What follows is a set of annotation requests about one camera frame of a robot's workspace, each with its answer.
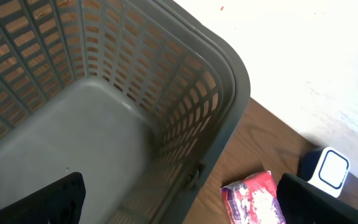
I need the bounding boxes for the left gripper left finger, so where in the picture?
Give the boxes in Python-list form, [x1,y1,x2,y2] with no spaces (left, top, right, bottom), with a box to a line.
[0,172,86,224]

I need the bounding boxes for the purple red pantyliner pack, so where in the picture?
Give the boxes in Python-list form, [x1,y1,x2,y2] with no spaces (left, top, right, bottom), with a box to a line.
[221,170,286,224]

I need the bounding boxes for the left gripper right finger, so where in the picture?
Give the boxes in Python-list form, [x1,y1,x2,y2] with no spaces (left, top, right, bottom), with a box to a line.
[277,173,358,224]

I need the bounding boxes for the grey plastic shopping basket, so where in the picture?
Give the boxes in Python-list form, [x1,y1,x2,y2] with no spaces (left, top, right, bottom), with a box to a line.
[0,0,250,223]

